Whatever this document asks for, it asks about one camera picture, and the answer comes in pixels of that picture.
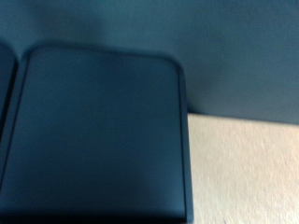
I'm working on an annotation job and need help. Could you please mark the black Keurig coffee machine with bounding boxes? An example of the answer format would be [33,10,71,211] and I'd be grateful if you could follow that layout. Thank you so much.
[0,43,194,224]

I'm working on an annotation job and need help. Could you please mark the dark grey partition panel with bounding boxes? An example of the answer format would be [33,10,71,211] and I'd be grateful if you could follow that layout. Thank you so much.
[0,0,299,125]

